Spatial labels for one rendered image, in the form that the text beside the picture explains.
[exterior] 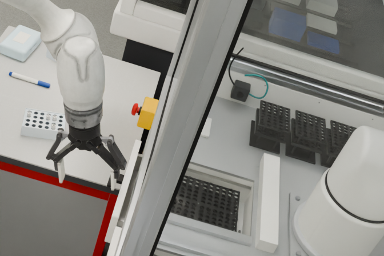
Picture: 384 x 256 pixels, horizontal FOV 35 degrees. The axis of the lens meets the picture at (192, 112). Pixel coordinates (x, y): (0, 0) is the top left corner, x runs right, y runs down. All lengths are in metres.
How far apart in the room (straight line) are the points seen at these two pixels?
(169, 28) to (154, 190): 1.47
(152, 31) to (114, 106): 0.37
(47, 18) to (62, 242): 0.87
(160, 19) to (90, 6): 1.79
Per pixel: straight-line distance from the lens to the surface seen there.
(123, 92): 2.11
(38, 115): 1.91
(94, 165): 1.83
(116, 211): 1.51
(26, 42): 2.18
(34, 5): 1.40
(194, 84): 0.71
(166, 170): 0.80
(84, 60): 1.32
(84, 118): 1.41
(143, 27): 2.26
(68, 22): 1.45
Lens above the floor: 2.07
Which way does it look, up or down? 38 degrees down
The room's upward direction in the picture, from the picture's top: 20 degrees clockwise
